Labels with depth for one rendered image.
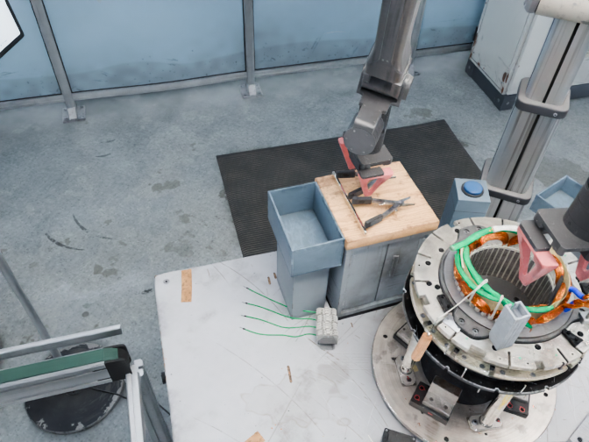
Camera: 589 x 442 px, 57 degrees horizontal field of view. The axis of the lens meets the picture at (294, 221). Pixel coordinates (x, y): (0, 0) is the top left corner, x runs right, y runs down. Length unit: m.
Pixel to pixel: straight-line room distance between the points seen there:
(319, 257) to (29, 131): 2.41
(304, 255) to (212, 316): 0.33
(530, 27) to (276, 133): 1.42
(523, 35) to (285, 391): 2.45
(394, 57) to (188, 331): 0.75
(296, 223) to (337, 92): 2.20
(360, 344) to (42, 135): 2.35
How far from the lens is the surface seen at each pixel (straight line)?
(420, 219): 1.12
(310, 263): 1.07
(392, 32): 0.83
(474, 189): 1.24
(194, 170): 2.79
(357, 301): 1.25
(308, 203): 1.19
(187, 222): 2.54
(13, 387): 1.35
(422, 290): 0.97
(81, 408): 2.12
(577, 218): 0.69
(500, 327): 0.91
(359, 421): 1.18
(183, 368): 1.23
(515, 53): 3.26
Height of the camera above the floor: 1.86
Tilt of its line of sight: 48 degrees down
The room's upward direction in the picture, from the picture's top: 2 degrees clockwise
